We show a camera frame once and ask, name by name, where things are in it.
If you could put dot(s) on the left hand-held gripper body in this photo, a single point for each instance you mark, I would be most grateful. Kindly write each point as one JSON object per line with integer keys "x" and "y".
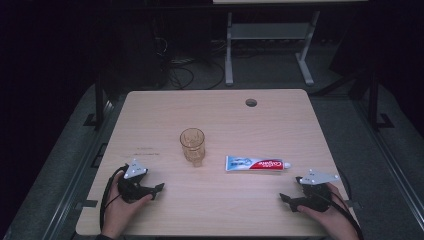
{"x": 130, "y": 186}

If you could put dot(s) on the amber glass cup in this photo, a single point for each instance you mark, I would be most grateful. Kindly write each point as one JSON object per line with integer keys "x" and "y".
{"x": 192, "y": 146}

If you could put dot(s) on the person's right hand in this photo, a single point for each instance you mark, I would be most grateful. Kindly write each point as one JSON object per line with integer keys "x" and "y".
{"x": 333, "y": 220}

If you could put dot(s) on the white red toothpaste tube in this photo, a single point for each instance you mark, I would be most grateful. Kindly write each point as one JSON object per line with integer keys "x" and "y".
{"x": 255, "y": 163}

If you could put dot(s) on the grey metal stand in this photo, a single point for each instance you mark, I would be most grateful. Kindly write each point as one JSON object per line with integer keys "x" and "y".
{"x": 270, "y": 31}

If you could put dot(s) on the black metal post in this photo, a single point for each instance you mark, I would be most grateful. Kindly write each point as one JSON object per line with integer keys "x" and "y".
{"x": 374, "y": 100}
{"x": 99, "y": 100}

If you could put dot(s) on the person's left hand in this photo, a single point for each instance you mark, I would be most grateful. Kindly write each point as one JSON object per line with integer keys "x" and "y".
{"x": 120, "y": 213}

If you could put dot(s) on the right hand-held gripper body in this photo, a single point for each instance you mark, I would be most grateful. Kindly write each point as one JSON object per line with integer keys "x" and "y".
{"x": 315, "y": 191}

